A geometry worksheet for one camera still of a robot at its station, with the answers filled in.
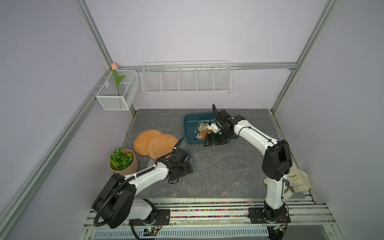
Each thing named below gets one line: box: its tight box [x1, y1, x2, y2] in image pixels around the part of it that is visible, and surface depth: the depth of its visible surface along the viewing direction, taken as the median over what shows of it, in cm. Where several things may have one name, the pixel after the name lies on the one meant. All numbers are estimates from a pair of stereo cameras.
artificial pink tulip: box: [111, 62, 125, 96], surface depth 92 cm
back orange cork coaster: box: [133, 130, 163, 156], surface depth 106 cm
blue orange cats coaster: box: [193, 120, 214, 141], surface depth 108 cm
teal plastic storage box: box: [183, 112, 215, 144], surface depth 110 cm
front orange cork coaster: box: [147, 134, 179, 160], surface depth 104 cm
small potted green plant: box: [109, 146, 139, 176], surface depth 80 cm
